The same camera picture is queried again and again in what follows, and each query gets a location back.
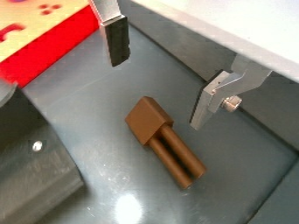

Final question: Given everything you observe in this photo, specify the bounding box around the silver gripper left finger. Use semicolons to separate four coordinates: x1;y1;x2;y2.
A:
88;0;130;67

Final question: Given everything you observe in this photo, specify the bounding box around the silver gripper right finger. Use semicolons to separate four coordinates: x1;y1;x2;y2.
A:
190;55;272;130

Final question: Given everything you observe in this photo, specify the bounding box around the brown three prong object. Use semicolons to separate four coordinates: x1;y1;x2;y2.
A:
125;96;205;189

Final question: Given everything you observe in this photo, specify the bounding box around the red peg board base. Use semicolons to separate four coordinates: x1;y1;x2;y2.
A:
0;0;98;87

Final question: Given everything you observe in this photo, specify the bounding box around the black curved fixture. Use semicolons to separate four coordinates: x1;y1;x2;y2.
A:
0;80;82;224

